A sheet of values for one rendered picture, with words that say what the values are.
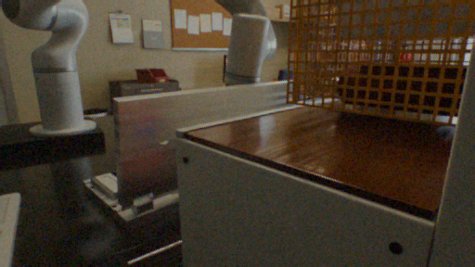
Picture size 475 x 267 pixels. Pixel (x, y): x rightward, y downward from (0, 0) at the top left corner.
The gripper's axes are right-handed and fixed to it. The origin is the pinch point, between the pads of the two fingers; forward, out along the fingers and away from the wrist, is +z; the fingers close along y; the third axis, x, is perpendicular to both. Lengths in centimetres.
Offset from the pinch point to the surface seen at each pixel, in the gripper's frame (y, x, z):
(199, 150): 36, 30, -20
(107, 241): 38.5, 13.7, 1.9
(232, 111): 13.2, 11.2, -14.5
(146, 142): 31.0, 11.3, -12.1
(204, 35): -198, -263, 9
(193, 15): -183, -270, -14
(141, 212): 32.4, 12.8, -0.2
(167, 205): 27.8, 13.2, 0.0
